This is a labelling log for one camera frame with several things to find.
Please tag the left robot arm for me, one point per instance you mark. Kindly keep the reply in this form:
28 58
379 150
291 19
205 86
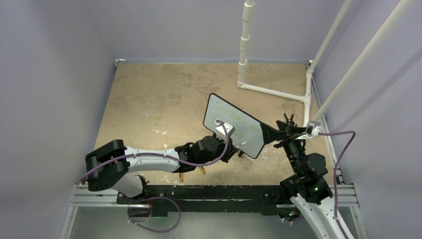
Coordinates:
110 165

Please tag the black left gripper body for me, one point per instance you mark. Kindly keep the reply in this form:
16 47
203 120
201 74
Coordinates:
226 152

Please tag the yellow-handled pliers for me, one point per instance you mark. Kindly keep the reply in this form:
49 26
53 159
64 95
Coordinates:
181 177

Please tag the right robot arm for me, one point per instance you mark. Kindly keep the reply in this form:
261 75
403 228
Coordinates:
306 188

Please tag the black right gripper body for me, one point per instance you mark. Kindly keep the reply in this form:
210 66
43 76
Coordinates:
298 131

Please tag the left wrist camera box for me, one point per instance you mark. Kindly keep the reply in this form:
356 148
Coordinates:
224 130

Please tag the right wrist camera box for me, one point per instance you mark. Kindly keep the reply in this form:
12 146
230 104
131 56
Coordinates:
313 128

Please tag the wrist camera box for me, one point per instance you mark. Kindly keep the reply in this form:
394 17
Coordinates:
313 128
224 130

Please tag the black-framed whiteboard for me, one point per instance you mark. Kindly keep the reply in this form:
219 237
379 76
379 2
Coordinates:
247 128

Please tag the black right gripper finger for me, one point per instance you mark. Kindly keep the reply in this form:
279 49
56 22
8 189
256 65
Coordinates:
267 129
270 138

